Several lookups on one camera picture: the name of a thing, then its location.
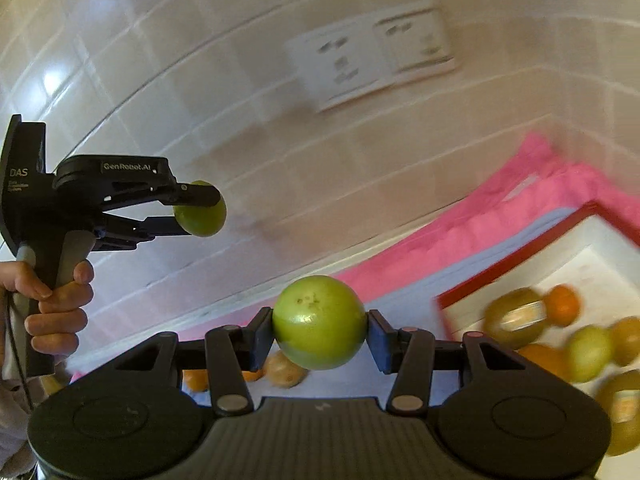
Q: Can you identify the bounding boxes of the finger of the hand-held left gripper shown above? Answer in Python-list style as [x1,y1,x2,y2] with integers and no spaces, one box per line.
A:
[102,182,222,211]
[100,214,193,252]

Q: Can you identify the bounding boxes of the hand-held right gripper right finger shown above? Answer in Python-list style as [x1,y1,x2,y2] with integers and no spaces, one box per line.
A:
[367,309,531,416]

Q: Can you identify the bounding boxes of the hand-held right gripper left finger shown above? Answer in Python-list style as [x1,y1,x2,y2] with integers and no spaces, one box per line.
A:
[117,306,273,417]

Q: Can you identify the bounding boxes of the kiwi with two stickers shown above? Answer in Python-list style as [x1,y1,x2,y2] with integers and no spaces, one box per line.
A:
[484,287,548,348]

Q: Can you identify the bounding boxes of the large orange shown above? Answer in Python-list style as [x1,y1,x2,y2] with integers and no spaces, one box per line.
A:
[515,342,573,381]

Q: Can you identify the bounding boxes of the pale green apple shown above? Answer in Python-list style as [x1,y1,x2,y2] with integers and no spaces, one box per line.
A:
[567,325,616,383]

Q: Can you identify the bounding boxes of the red box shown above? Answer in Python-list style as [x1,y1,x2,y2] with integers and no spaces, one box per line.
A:
[437,202,640,480]

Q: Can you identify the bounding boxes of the plain brown fruit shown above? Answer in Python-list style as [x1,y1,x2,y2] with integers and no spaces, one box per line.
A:
[607,316,640,367]

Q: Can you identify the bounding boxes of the kiwi with one sticker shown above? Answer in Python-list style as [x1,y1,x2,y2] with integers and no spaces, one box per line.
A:
[595,370,640,456]

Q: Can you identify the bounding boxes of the person's left hand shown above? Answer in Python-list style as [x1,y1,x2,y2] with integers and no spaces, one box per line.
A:
[0,259,96,357]

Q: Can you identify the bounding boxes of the striped brown fruit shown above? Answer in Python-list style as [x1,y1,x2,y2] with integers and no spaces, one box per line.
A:
[263,350,308,389]

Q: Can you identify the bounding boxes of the blue quilted mat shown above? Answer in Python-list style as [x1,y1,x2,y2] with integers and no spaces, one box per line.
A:
[185,205,601,406]

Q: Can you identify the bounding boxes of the pink fringed cloth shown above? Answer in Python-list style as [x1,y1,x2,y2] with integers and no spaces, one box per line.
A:
[70,132,640,381]

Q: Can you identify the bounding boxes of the black cable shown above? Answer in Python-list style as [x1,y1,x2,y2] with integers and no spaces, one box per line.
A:
[2,292,35,408]

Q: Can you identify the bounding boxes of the white wall socket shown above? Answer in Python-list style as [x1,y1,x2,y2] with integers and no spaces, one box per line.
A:
[375,7,458,73]
[285,25,391,111]

